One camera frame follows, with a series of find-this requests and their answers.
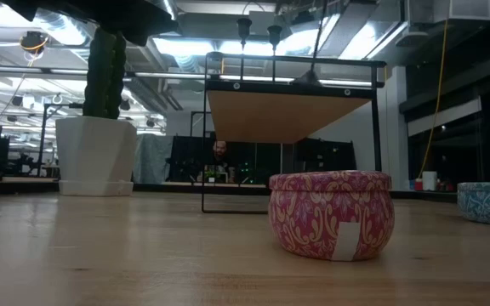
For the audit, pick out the dark green cactus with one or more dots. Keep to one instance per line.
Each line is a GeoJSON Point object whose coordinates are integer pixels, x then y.
{"type": "Point", "coordinates": [104, 76]}

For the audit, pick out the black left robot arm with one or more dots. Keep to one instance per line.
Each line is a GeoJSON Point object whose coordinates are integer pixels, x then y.
{"type": "Point", "coordinates": [58, 10]}

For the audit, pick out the blue patterned candle tin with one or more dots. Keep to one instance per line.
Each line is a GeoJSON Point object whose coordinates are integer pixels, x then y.
{"type": "Point", "coordinates": [483, 202]}

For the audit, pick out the grey covered cabinet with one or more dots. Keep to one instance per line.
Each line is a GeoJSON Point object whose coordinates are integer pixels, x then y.
{"type": "Point", "coordinates": [151, 157]}

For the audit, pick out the white faceted plant pot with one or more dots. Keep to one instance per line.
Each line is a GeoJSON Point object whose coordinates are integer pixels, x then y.
{"type": "Point", "coordinates": [96, 157]}

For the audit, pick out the white ceiling air unit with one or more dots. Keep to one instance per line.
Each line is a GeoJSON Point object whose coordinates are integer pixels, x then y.
{"type": "Point", "coordinates": [462, 10]}

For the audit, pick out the pink patterned candle tin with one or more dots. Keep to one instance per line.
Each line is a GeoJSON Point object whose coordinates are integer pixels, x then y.
{"type": "Point", "coordinates": [313, 212]}

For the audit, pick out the black aluminium rig frame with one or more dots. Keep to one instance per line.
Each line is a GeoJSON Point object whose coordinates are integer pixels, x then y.
{"type": "Point", "coordinates": [164, 188]}

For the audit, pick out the person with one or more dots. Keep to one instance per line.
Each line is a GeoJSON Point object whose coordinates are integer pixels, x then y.
{"type": "Point", "coordinates": [219, 151]}

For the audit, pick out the wooden shelf riser black frame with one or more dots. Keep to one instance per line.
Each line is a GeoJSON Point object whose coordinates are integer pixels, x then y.
{"type": "Point", "coordinates": [279, 115]}

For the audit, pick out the red cup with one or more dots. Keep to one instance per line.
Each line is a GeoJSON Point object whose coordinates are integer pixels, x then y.
{"type": "Point", "coordinates": [418, 185]}

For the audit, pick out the black desk partition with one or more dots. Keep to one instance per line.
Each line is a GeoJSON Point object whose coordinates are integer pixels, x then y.
{"type": "Point", "coordinates": [326, 155]}

